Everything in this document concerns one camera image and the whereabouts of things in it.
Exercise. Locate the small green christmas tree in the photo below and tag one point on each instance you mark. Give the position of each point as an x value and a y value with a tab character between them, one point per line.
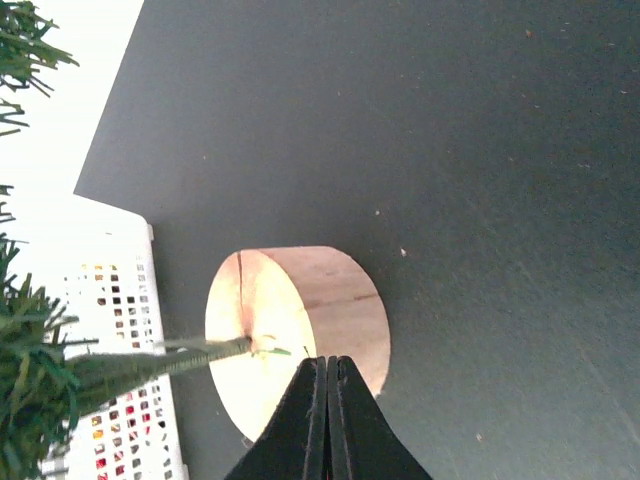
267	309

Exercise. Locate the white plastic basket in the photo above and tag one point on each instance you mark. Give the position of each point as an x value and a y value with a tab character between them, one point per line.
106	278

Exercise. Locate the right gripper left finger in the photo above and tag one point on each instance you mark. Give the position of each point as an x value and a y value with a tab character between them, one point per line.
292	445

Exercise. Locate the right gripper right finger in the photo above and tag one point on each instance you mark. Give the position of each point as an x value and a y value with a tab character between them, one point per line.
362	444

